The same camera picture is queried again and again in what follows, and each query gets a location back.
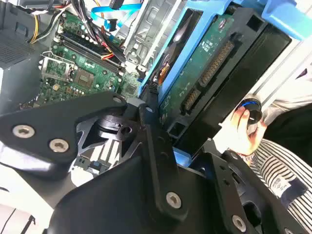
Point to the black gripper right finger with narrow bars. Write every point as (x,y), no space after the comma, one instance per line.
(226,185)

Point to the black gripper left finger with wide plate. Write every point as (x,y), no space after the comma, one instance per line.
(44,126)

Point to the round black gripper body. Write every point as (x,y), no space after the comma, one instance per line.
(114,202)

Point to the hard disk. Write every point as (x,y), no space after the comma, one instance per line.
(212,61)

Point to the person hand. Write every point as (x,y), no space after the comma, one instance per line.
(246,141)

